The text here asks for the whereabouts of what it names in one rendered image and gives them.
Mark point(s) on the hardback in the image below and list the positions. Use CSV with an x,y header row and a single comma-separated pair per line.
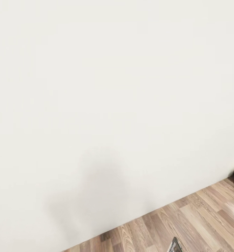
x,y
175,246

